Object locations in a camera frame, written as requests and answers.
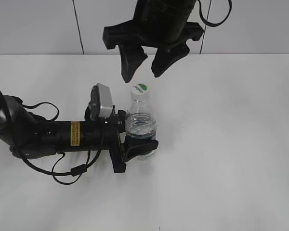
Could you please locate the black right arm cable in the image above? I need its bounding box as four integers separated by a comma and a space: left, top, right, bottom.
197, 0, 233, 26

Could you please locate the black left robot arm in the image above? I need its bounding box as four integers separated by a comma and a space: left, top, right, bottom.
0, 95, 158, 173

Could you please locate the white green bottle cap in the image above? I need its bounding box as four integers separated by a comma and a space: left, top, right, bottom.
131, 83, 149, 101

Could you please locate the clear cestbon water bottle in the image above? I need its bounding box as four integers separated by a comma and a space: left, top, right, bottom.
124, 96, 158, 161

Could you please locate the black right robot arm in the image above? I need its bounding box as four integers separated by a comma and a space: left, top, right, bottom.
103, 0, 204, 83

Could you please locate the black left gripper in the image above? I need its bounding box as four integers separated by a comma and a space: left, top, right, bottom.
83, 109, 158, 173

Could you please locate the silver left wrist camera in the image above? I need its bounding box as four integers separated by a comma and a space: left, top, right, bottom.
89, 83, 113, 120

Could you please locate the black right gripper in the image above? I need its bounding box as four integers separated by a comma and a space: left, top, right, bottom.
103, 20, 204, 83

